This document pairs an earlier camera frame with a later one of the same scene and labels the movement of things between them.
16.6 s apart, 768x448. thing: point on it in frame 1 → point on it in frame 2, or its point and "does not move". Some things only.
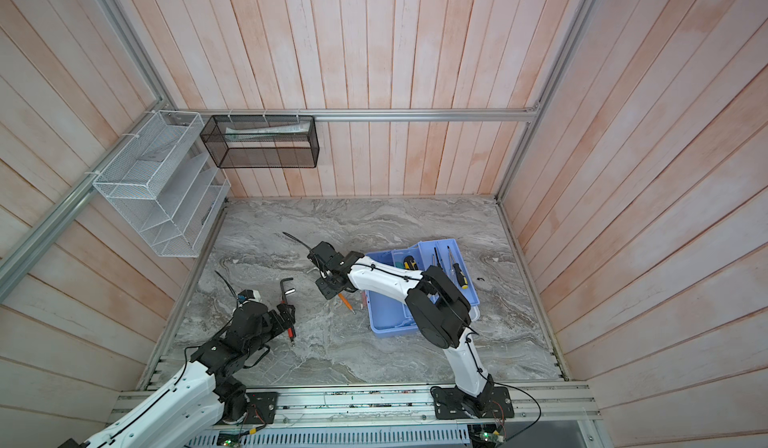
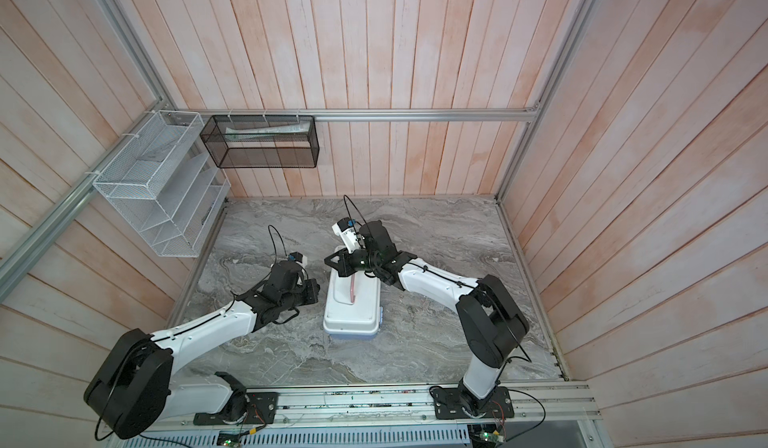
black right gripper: (327, 292) → (346, 266)
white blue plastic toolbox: (387, 316) → (353, 308)
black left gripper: (289, 319) → (313, 290)
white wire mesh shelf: (165, 184) does not move
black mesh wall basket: (262, 141) does not move
